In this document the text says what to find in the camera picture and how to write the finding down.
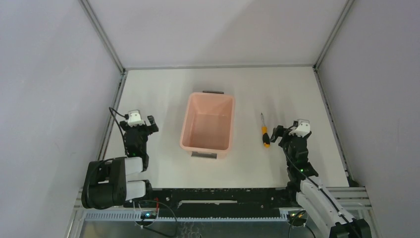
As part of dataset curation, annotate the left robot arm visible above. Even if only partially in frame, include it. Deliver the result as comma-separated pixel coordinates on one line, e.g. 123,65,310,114
81,116,158,210

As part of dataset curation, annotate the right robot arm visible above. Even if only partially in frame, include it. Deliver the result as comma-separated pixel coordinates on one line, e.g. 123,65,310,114
270,121,372,238

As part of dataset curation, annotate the orange black screwdriver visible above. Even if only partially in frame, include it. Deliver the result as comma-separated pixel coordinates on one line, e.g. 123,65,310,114
261,113,270,148

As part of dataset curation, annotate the pink plastic bin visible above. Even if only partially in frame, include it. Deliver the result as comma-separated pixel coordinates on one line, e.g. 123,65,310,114
179,91,235,159

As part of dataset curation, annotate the small green circuit board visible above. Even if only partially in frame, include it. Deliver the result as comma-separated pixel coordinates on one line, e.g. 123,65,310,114
141,211,157,220

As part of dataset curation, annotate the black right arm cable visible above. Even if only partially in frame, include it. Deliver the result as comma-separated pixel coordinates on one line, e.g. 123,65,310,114
281,124,363,238

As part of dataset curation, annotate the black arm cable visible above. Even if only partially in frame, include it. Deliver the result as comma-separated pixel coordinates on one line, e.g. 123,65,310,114
108,107,130,158
281,124,363,238

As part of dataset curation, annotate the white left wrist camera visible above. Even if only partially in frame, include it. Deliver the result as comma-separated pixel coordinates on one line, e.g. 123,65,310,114
127,110,145,127

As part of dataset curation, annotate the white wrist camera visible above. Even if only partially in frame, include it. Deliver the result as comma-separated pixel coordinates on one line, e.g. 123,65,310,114
288,119,311,137
127,110,145,127

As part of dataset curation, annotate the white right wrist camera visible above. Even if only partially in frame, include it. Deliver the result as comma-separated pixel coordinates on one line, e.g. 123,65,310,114
288,119,311,137

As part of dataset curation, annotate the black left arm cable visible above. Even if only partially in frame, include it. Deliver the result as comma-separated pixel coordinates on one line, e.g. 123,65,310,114
108,107,130,158

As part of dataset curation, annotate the black mounting rail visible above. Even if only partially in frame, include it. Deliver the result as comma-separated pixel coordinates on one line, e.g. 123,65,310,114
124,187,301,211

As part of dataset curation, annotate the grey slotted cable duct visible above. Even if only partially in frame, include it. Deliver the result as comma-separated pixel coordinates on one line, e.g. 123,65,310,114
83,210,298,222

